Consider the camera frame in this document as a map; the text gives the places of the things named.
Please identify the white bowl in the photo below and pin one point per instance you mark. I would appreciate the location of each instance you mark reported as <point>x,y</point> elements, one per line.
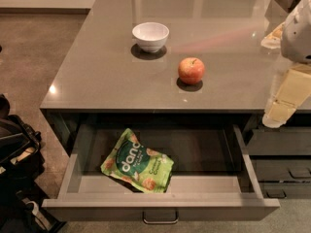
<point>150,36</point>

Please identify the metal drawer handle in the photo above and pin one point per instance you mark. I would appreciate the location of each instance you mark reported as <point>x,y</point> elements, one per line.
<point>160,217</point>

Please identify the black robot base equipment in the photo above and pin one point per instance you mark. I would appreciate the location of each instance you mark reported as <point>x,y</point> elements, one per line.
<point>21,163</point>

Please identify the green rice chip bag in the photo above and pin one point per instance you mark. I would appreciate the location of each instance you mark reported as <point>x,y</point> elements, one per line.
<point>145,169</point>

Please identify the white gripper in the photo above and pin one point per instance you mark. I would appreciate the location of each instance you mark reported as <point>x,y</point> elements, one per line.
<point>297,36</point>

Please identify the closed lower right drawers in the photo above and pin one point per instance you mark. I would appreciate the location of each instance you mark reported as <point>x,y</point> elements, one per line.
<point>282,161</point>

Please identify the red apple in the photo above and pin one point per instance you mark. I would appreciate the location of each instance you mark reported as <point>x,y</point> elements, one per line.
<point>191,70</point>

